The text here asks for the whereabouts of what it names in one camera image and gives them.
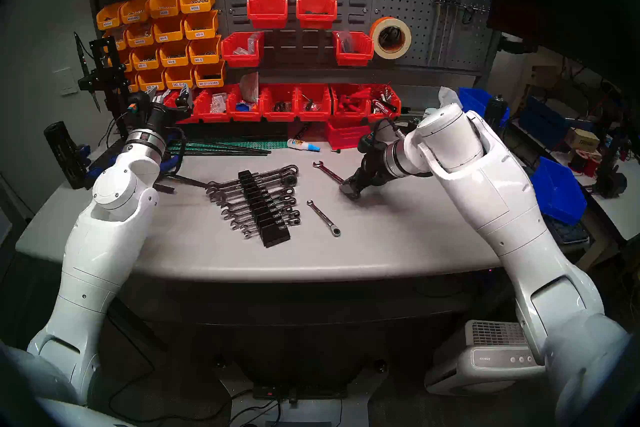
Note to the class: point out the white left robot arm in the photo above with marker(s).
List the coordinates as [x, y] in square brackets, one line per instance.
[100, 241]

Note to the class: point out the yellow bin labelled M3-8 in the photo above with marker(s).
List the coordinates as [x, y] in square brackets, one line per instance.
[173, 54]

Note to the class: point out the green cutting mat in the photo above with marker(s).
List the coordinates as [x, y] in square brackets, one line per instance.
[240, 144]

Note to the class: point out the cream masking tape roll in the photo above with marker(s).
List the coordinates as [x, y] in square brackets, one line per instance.
[380, 26]

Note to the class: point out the black keyboard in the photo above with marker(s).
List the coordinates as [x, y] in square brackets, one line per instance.
[567, 232]

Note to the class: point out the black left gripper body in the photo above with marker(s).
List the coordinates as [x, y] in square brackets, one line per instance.
[160, 117]

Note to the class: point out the black marker pen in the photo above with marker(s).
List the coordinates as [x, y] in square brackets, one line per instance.
[301, 131]

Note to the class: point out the yellow bin labelled M4-6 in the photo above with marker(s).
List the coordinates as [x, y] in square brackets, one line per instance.
[169, 29]

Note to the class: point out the small blue clamp piece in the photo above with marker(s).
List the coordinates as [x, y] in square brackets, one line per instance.
[81, 151]

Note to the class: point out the white glue bottle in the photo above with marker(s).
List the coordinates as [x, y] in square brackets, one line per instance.
[300, 145]

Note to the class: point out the yellow bin labelled HEX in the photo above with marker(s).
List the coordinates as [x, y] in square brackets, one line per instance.
[209, 74]

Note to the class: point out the white air purifier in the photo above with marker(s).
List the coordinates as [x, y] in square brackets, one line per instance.
[482, 361]

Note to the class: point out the yellow bin labelled M2.5-6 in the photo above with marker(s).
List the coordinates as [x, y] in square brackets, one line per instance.
[151, 79]

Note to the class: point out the largest chrome ratchet wrench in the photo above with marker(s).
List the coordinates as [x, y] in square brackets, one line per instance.
[291, 170]

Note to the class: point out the yellow bin labelled M2.5-5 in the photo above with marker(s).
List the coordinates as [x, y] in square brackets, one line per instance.
[179, 77]

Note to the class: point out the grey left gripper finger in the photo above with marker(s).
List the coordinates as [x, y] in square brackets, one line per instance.
[184, 94]
[151, 94]

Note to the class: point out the yellow bin labelled M3-6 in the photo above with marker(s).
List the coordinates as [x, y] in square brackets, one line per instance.
[204, 50]

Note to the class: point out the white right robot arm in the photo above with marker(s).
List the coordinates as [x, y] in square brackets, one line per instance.
[500, 196]

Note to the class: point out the black power adapter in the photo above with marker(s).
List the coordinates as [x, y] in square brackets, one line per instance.
[612, 183]

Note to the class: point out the black steel clamp bar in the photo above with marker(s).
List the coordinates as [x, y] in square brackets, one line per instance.
[165, 188]
[192, 181]

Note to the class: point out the dark blue crate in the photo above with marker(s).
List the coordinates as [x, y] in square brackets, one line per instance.
[542, 118]

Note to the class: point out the black soldering tool stand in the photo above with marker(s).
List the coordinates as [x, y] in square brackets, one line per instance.
[105, 76]

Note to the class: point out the blue bar clamp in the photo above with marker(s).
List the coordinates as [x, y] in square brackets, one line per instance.
[97, 174]

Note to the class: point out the blue plastic bin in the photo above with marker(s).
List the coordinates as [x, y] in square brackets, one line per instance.
[475, 98]
[557, 191]

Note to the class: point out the clear bag of screws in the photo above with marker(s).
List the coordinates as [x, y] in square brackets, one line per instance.
[218, 103]

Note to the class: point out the black power strip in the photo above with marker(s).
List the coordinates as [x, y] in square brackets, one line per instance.
[300, 392]

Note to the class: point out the white wall switch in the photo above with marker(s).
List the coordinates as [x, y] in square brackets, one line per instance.
[65, 82]

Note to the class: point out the small cardboard box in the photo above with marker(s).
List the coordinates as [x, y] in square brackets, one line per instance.
[582, 138]

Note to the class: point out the red wall-hung parts bin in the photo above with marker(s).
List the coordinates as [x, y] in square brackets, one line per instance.
[267, 13]
[356, 56]
[316, 13]
[240, 56]

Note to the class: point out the black wrench holder case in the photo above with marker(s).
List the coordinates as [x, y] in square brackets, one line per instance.
[270, 231]

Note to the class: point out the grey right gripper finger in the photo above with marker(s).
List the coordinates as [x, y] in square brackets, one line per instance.
[348, 185]
[356, 193]

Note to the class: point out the yellow bin labelled M3-4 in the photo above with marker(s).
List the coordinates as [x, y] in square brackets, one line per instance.
[201, 25]

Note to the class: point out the clear plastic parts bag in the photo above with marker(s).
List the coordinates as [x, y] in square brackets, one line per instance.
[250, 43]
[346, 40]

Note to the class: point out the bagged user manual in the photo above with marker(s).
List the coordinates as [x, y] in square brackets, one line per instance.
[249, 87]

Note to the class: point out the black soldering pen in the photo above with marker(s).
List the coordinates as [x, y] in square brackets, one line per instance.
[81, 56]

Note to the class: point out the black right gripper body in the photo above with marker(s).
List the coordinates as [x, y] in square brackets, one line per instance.
[372, 168]

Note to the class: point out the small loose chrome wrench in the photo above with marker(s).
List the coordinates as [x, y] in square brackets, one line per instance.
[324, 218]

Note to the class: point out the blue plastic cap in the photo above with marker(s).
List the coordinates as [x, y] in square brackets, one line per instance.
[242, 106]

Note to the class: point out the large chrome ratchet wrench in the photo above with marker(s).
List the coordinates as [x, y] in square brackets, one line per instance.
[290, 177]
[286, 184]

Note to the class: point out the yellow bin labelled M4X4X6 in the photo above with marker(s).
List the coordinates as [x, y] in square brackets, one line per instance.
[140, 34]

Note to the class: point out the medium chrome ratchet wrench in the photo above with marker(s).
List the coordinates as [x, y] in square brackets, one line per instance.
[288, 202]
[286, 192]
[286, 208]

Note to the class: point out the yellow bin labelled M3-12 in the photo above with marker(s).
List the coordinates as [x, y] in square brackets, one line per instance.
[145, 58]

